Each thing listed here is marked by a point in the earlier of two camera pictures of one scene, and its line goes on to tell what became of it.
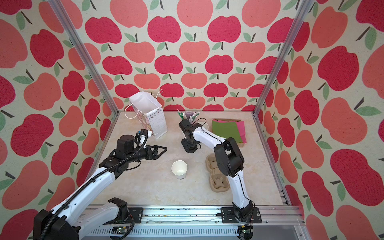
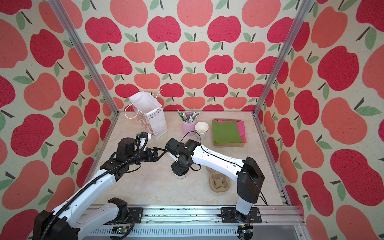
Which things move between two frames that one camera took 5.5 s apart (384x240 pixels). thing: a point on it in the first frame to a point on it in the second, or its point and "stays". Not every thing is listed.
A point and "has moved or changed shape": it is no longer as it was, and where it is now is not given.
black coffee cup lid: x=190 y=147 has moved or changed shape
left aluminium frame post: x=85 y=47 stays
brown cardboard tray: x=239 y=145 stays
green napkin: x=227 y=129 stays
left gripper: x=155 y=156 stays
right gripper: x=184 y=144 to x=175 y=170
